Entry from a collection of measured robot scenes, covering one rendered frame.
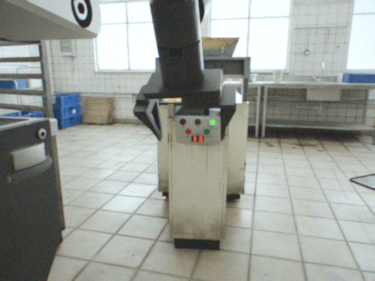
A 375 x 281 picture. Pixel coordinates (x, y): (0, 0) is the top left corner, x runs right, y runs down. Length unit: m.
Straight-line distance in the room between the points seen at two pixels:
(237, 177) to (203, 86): 2.10
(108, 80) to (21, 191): 6.06
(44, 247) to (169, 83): 0.23
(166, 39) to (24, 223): 0.24
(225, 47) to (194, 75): 1.98
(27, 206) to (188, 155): 1.43
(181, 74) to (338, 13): 5.38
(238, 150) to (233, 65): 0.66
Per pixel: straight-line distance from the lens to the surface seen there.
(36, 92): 1.88
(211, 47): 2.36
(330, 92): 5.02
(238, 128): 2.36
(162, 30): 0.37
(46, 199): 0.31
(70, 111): 6.16
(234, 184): 2.49
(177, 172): 1.72
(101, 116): 6.18
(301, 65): 5.57
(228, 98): 0.40
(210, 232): 1.87
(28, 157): 0.28
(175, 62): 0.37
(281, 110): 5.59
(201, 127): 1.61
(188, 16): 0.36
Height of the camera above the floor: 1.09
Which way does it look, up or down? 14 degrees down
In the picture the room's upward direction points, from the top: straight up
